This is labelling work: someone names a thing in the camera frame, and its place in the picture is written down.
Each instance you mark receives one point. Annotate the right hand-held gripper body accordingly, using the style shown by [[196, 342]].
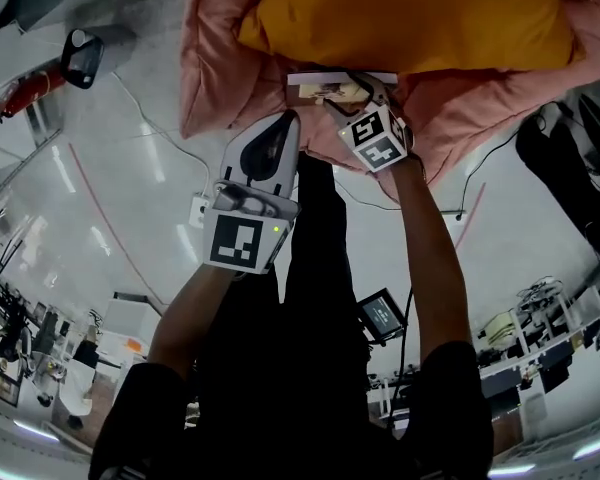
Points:
[[375, 140]]

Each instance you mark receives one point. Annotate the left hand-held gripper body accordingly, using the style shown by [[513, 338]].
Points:
[[260, 188]]

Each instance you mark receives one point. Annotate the white book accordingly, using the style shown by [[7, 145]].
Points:
[[312, 84]]

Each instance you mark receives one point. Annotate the person's left forearm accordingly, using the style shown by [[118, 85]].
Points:
[[190, 318]]

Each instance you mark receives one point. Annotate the person's right forearm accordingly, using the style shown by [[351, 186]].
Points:
[[430, 248]]

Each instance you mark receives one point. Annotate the white power socket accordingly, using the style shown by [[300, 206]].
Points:
[[199, 211]]

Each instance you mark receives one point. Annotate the person's black trousers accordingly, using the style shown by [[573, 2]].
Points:
[[320, 248]]

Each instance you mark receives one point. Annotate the yellow pillow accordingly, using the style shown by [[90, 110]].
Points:
[[405, 18]]

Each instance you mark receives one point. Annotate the pink blanket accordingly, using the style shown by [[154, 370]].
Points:
[[220, 68]]

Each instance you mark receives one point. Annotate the small black screen device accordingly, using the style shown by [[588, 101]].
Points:
[[381, 315]]

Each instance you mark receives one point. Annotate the white storage box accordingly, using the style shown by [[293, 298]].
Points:
[[130, 318]]

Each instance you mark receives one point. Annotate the black bag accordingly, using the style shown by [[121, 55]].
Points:
[[565, 178]]

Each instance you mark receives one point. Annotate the black framed mirror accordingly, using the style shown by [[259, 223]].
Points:
[[81, 58]]

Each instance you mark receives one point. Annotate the person's black shirt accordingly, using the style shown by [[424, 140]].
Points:
[[300, 433]]

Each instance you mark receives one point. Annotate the red fire extinguisher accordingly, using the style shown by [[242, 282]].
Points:
[[27, 90]]

